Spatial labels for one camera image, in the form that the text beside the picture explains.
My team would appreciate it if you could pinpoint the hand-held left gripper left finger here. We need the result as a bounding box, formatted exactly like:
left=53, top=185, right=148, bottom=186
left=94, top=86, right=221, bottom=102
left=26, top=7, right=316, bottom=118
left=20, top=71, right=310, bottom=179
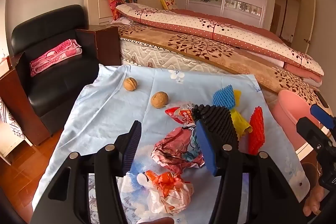
left=30, top=120, right=142, bottom=224

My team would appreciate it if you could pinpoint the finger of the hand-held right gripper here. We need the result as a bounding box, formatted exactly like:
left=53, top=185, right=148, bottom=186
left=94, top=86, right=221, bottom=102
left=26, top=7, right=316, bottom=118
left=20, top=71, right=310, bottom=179
left=310, top=104, right=336, bottom=130
left=296, top=116, right=336, bottom=161

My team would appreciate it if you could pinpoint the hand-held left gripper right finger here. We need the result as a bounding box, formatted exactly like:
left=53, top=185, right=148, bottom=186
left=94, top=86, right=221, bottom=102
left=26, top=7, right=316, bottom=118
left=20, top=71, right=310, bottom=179
left=196, top=120, right=307, bottom=224

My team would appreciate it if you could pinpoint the pink plastic bucket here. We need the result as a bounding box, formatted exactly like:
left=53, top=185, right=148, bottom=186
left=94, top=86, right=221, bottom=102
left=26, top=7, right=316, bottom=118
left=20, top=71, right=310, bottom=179
left=278, top=90, right=322, bottom=151

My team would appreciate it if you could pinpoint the black foam net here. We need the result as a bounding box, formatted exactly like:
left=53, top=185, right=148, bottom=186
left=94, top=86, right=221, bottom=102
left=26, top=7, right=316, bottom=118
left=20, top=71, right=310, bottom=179
left=191, top=104, right=240, bottom=153

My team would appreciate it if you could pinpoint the pink wrapper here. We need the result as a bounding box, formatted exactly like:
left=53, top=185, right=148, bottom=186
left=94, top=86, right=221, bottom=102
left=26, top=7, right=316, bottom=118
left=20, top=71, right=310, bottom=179
left=151, top=126, right=206, bottom=174

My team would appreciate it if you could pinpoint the red white snack wrapper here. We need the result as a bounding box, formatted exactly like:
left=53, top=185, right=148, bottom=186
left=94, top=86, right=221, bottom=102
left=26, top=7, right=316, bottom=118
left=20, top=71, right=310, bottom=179
left=165, top=101, right=200, bottom=130

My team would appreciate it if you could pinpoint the red foam net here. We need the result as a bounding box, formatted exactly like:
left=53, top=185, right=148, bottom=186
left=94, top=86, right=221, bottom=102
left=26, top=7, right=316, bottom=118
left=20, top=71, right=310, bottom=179
left=248, top=107, right=265, bottom=155

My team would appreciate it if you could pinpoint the blue foam net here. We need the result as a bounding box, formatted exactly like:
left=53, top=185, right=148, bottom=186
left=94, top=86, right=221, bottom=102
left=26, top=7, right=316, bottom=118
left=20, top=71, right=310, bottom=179
left=213, top=84, right=235, bottom=110

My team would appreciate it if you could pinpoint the orange white plastic bag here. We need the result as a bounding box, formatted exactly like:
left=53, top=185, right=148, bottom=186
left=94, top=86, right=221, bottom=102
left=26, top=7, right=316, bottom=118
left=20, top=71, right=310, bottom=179
left=136, top=170, right=195, bottom=214

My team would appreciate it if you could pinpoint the person's right hand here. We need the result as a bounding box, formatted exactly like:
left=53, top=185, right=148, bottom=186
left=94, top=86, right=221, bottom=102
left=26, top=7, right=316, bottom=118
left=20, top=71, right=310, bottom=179
left=302, top=185, right=331, bottom=217

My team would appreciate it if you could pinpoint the person's left hand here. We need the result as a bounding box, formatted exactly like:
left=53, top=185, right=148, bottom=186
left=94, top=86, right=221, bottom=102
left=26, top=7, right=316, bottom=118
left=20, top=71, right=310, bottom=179
left=138, top=217, right=175, bottom=224

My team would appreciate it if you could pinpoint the light blue floral cloth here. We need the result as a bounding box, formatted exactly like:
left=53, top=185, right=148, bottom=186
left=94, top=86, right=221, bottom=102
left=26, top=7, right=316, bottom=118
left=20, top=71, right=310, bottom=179
left=31, top=64, right=311, bottom=224

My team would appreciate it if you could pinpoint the walnut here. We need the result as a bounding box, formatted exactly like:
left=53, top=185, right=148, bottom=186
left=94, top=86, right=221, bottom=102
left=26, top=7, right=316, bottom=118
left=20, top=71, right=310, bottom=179
left=151, top=92, right=169, bottom=109
left=123, top=77, right=138, bottom=92

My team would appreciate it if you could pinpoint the white door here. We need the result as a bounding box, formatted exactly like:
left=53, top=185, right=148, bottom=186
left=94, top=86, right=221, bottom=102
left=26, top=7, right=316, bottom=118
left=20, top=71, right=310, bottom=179
left=302, top=0, right=316, bottom=54

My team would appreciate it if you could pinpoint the white quilted mattress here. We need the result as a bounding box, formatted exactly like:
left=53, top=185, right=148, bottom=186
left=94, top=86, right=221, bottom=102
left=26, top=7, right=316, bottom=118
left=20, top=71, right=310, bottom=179
left=119, top=39, right=237, bottom=75

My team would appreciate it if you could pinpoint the black leather armchair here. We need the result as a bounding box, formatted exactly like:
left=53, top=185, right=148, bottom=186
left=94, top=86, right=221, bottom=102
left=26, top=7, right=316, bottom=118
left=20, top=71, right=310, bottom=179
left=0, top=4, right=121, bottom=147

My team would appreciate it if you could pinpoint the bed with patterned quilts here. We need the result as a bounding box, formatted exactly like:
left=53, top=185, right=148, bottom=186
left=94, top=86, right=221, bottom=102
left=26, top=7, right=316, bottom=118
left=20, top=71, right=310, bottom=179
left=115, top=23, right=331, bottom=109

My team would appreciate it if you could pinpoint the pink folded towel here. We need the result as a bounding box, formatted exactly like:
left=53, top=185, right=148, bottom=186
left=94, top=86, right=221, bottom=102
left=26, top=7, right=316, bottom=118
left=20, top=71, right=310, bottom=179
left=30, top=39, right=83, bottom=77

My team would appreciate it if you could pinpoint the white patterned cloth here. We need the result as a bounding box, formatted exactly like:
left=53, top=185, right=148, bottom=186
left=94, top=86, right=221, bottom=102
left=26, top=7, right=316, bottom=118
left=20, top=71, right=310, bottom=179
left=0, top=97, right=33, bottom=164

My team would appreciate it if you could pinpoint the dotted tree print quilt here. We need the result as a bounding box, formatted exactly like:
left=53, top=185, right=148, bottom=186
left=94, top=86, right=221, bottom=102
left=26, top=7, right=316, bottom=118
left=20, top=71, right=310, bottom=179
left=115, top=2, right=324, bottom=84

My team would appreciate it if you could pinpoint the yellow floral pillow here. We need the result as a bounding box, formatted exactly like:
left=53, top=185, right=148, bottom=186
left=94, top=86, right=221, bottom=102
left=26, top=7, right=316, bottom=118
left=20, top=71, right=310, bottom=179
left=161, top=0, right=179, bottom=10

